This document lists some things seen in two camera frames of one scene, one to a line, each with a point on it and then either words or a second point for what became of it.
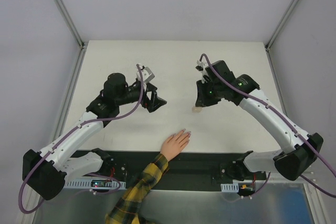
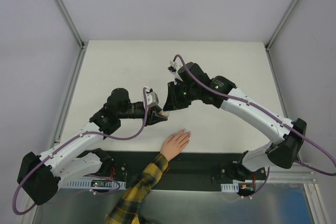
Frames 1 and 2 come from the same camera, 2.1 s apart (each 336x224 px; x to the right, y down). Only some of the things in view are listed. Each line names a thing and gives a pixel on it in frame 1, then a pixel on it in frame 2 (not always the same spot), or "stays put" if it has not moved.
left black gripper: [147, 97] -> [150, 116]
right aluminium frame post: [290, 10] stays put
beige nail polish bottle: [196, 109] -> [164, 113]
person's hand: [174, 144] stays put
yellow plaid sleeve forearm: [126, 209] stays put
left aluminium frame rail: [31, 200] stays put
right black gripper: [207, 89] -> [177, 96]
